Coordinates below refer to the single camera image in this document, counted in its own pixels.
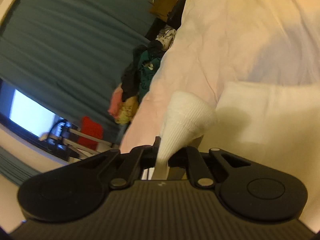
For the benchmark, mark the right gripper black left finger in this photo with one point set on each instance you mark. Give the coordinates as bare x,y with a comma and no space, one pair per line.
133,165

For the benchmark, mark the teal curtain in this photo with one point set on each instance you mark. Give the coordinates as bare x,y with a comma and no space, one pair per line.
14,169
68,55

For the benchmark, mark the teal curtain right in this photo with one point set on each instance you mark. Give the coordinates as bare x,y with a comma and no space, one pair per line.
68,55

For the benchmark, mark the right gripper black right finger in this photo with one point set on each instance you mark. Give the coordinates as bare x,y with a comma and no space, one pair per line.
190,159

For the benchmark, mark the pile of mixed clothes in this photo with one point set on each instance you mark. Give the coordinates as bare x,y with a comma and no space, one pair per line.
136,78

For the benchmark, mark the red cloth on stand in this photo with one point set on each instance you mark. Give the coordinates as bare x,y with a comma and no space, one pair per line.
91,128

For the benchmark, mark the brown cardboard box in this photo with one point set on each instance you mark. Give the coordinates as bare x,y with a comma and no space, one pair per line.
162,8

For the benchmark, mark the dark framed window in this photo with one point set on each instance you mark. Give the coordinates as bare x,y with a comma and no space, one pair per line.
26,118

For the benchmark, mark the teal curtain left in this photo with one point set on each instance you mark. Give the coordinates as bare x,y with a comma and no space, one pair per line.
14,169

